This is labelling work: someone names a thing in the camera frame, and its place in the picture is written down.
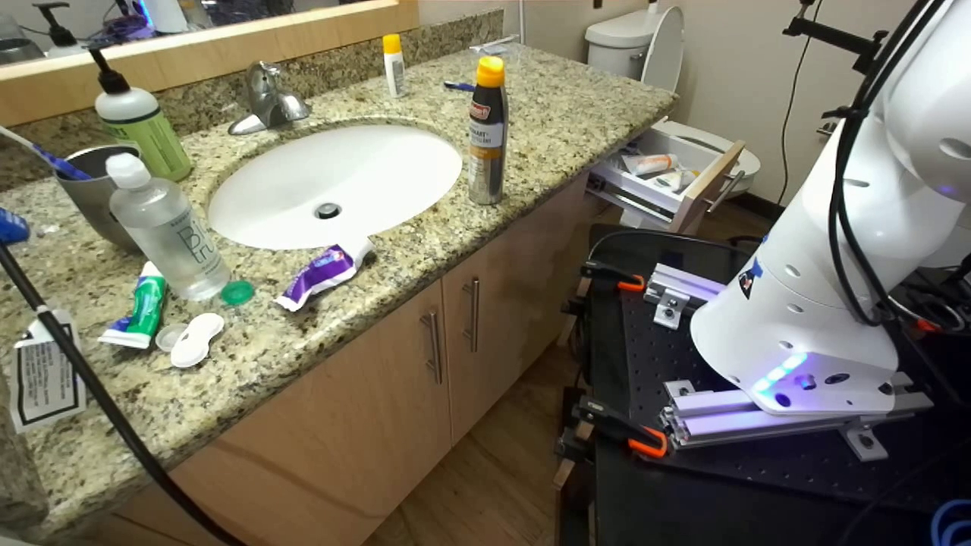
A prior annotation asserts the grey spray can orange cap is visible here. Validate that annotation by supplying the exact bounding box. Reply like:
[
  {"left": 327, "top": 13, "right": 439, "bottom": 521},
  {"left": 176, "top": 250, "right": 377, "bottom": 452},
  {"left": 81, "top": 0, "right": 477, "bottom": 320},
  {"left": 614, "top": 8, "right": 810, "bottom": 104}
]
[{"left": 467, "top": 53, "right": 509, "bottom": 206}]

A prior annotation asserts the white orange thinkbaby tube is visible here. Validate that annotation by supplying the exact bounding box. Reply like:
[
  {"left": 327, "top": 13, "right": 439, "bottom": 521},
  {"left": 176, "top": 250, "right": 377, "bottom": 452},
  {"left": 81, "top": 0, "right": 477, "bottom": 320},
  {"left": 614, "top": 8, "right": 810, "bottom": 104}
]
[{"left": 618, "top": 147, "right": 681, "bottom": 181}]

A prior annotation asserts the purple toothpaste tube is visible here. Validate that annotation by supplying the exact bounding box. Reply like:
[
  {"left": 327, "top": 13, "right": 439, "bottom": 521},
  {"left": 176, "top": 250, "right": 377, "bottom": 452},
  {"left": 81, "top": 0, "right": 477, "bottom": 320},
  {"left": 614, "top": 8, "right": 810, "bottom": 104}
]
[{"left": 274, "top": 238, "right": 379, "bottom": 315}]

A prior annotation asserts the thick black cable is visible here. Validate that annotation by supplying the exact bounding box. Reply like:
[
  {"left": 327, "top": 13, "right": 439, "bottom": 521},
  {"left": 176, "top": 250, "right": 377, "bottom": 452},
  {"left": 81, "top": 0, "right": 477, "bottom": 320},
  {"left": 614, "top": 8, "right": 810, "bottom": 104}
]
[{"left": 0, "top": 238, "right": 246, "bottom": 546}]

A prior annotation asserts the grey metal cup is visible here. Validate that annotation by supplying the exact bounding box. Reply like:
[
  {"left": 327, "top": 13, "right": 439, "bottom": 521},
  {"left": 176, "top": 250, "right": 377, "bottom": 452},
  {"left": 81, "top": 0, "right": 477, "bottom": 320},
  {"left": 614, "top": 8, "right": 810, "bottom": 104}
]
[{"left": 56, "top": 138, "right": 147, "bottom": 255}]

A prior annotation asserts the short aluminium rail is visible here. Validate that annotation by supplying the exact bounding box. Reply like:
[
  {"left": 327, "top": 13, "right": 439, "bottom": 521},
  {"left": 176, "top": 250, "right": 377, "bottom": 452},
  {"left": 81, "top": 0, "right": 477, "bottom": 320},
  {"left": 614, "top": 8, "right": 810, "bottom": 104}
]
[{"left": 645, "top": 261, "right": 730, "bottom": 329}]

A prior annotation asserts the blue toothbrush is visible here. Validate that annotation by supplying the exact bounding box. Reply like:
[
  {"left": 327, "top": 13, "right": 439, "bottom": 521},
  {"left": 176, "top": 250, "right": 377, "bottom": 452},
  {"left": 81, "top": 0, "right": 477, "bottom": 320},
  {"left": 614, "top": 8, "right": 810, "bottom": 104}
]
[{"left": 0, "top": 121, "right": 95, "bottom": 181}]

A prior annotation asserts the black wall bracket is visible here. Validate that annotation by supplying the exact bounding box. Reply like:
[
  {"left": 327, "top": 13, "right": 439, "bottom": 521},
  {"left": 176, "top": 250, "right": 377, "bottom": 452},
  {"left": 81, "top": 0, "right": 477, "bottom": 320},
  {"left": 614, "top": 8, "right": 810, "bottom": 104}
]
[{"left": 781, "top": 0, "right": 891, "bottom": 74}]

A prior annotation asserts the white drawer wooden front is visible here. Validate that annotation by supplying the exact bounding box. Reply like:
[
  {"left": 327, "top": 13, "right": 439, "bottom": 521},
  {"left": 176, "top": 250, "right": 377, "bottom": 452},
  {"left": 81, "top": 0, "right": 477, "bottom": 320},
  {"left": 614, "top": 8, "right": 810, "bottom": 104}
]
[{"left": 585, "top": 115, "right": 756, "bottom": 232}]

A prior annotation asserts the white tube yellow cap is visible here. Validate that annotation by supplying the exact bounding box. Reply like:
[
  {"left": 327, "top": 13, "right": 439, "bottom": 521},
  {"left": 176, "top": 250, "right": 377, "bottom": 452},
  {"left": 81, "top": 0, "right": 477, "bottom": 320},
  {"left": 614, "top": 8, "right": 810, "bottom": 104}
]
[{"left": 651, "top": 165, "right": 701, "bottom": 198}]

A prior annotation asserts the green bottle cap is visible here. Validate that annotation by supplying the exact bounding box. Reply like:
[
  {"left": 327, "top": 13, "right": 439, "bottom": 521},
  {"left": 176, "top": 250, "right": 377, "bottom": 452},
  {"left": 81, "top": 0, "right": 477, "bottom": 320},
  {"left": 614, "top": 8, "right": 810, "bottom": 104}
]
[{"left": 218, "top": 277, "right": 257, "bottom": 309}]

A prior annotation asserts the wooden vanity cabinet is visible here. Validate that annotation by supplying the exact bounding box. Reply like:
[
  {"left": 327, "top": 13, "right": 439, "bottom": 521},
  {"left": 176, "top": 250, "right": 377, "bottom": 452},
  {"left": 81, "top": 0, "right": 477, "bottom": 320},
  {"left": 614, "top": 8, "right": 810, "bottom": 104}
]
[{"left": 95, "top": 169, "right": 601, "bottom": 546}]

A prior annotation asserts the metal cabinet handle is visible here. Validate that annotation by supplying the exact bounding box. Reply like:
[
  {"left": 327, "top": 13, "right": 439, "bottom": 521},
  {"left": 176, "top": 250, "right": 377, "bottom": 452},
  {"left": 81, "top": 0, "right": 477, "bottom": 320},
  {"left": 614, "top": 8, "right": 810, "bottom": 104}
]
[
  {"left": 461, "top": 273, "right": 486, "bottom": 355},
  {"left": 420, "top": 304, "right": 449, "bottom": 388}
]

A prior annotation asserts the long aluminium mounting rail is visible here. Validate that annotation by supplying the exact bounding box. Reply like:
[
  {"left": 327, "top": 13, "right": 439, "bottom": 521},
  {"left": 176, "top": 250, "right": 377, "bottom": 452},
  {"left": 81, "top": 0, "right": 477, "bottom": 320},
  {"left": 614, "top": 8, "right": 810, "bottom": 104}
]
[{"left": 661, "top": 371, "right": 937, "bottom": 465}]

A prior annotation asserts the white paper tag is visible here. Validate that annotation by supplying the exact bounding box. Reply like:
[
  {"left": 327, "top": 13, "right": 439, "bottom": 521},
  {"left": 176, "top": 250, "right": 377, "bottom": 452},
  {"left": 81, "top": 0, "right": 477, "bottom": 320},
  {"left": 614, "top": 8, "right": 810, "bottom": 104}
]
[{"left": 9, "top": 304, "right": 88, "bottom": 432}]

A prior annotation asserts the green toothpaste tube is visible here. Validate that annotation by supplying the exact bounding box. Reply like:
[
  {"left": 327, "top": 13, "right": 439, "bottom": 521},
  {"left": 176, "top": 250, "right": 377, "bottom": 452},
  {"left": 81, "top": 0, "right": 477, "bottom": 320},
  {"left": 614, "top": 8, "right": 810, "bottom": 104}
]
[{"left": 96, "top": 256, "right": 174, "bottom": 351}]

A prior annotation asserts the small white bottle yellow cap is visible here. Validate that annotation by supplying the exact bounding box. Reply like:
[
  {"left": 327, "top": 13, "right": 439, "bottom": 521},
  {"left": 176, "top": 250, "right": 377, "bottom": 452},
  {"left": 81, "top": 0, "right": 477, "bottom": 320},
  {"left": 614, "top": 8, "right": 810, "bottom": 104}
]
[{"left": 379, "top": 30, "right": 411, "bottom": 101}]

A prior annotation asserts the green soap pump bottle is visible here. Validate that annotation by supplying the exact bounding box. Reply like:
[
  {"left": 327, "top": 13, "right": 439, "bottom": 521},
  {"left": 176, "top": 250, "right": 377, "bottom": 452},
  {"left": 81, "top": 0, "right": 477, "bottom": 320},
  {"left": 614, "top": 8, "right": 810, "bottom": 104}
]
[{"left": 88, "top": 43, "right": 198, "bottom": 184}]

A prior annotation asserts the white toilet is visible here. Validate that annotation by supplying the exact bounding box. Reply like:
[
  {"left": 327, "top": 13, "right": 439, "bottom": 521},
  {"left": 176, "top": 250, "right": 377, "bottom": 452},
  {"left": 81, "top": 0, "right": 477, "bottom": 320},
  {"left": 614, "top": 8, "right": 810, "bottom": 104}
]
[{"left": 584, "top": 0, "right": 765, "bottom": 206}]

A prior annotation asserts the wood framed mirror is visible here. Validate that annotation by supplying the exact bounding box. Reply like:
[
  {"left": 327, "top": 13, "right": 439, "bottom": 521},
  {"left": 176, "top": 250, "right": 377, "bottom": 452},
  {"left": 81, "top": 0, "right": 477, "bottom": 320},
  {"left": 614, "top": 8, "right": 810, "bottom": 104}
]
[{"left": 0, "top": 0, "right": 423, "bottom": 130}]

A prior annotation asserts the white sink basin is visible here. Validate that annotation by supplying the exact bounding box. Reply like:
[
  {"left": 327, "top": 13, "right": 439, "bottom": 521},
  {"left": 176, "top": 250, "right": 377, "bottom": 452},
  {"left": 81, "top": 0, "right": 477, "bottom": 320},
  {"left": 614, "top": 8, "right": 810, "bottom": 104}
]
[{"left": 206, "top": 117, "right": 467, "bottom": 255}]

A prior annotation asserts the chrome faucet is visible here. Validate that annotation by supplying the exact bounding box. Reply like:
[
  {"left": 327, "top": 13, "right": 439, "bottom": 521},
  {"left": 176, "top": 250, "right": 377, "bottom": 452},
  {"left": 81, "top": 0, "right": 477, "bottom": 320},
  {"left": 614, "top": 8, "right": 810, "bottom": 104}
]
[{"left": 226, "top": 57, "right": 317, "bottom": 138}]

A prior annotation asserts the blue cable coil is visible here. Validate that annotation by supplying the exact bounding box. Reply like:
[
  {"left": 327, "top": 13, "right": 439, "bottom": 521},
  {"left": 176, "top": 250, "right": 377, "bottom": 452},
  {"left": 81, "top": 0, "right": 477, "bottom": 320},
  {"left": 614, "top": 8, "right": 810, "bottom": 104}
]
[{"left": 926, "top": 493, "right": 971, "bottom": 546}]

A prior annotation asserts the white contact lens case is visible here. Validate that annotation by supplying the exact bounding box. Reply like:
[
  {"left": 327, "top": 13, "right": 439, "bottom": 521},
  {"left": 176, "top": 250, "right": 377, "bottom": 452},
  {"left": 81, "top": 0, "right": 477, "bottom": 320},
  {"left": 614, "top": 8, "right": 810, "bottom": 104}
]
[{"left": 166, "top": 309, "right": 230, "bottom": 371}]

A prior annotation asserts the clear plastic bottle white cap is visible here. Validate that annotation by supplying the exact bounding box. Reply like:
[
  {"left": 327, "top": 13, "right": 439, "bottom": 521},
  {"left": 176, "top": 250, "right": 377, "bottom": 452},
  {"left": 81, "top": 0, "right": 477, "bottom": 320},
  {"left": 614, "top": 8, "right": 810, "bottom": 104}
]
[{"left": 105, "top": 147, "right": 234, "bottom": 309}]

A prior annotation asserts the orange black clamp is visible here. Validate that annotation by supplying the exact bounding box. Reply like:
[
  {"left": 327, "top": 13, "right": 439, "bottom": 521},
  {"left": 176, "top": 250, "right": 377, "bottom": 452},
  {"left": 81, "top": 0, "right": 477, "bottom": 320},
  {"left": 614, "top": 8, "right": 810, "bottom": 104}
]
[
  {"left": 577, "top": 256, "right": 651, "bottom": 301},
  {"left": 575, "top": 400, "right": 675, "bottom": 465}
]

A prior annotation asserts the blue clamp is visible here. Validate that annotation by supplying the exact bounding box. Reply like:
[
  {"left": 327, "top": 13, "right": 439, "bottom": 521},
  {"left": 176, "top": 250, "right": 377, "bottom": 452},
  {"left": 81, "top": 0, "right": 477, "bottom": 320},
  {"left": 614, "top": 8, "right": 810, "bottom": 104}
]
[{"left": 0, "top": 206, "right": 34, "bottom": 247}]

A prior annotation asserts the black robot table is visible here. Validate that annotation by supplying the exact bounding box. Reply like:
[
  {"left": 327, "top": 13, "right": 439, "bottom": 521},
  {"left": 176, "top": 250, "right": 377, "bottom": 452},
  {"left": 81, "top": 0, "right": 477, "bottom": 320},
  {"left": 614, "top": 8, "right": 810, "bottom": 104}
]
[{"left": 558, "top": 225, "right": 971, "bottom": 546}]

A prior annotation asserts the thin black wall cable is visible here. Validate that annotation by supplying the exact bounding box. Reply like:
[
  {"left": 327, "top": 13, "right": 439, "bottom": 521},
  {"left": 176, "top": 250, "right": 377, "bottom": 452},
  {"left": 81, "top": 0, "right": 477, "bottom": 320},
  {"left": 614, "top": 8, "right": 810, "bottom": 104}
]
[{"left": 775, "top": 0, "right": 825, "bottom": 206}]

